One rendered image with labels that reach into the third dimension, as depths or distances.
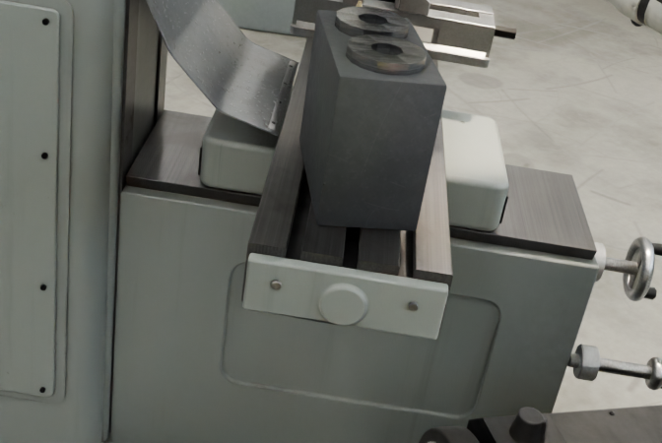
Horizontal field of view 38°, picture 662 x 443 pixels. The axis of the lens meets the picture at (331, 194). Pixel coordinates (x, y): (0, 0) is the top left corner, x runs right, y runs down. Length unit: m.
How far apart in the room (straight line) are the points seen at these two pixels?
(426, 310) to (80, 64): 0.67
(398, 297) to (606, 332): 1.83
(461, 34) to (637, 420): 0.69
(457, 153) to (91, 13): 0.63
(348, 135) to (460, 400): 0.82
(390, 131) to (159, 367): 0.85
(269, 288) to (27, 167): 0.59
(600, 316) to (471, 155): 1.38
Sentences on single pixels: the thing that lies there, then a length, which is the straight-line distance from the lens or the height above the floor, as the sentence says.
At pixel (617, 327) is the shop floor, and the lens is 2.90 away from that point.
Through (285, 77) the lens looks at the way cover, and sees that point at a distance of 1.69.
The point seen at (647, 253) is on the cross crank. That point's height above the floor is 0.72.
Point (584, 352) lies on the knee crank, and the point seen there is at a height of 0.57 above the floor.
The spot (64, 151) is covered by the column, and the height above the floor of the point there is 0.83.
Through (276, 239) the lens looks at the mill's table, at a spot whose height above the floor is 0.97.
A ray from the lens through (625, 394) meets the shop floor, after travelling 2.65.
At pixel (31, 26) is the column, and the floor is 1.02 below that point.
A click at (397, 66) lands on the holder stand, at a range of 1.05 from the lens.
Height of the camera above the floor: 1.53
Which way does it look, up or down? 28 degrees down
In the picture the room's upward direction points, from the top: 9 degrees clockwise
